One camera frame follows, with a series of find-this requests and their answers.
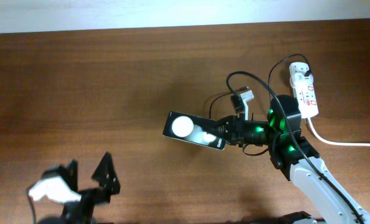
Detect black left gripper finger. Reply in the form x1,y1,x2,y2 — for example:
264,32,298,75
91,152,121,195
65,160,78,192

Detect black Samsung Galaxy phone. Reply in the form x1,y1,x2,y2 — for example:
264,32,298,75
163,111,226,151

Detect black USB charging cable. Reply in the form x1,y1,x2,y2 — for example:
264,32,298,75
208,54,313,121

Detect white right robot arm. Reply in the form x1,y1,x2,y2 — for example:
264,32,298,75
163,95,370,223

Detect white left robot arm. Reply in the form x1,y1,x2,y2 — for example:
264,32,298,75
27,155,121,224

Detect white USB charger plug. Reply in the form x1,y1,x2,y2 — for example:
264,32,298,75
290,73,313,88

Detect white power strip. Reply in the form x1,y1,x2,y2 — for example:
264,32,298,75
289,62,318,119

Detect white power strip cord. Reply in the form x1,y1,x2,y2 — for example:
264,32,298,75
305,117,370,148

